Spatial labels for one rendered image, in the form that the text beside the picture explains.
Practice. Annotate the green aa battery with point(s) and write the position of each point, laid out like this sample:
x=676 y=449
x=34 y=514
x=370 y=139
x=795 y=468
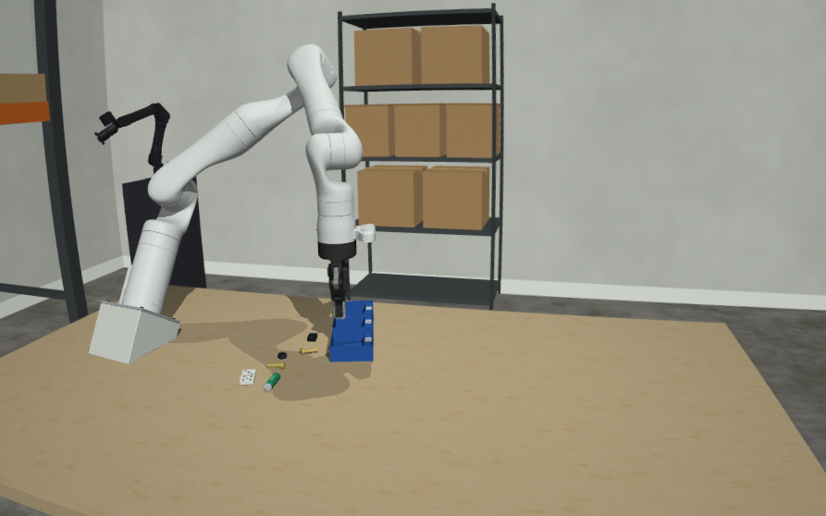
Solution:
x=272 y=381

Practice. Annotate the blue three-compartment bin rack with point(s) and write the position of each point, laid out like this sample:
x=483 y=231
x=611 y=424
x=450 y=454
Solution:
x=352 y=344

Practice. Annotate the white domino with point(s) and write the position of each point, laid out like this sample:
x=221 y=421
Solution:
x=247 y=377

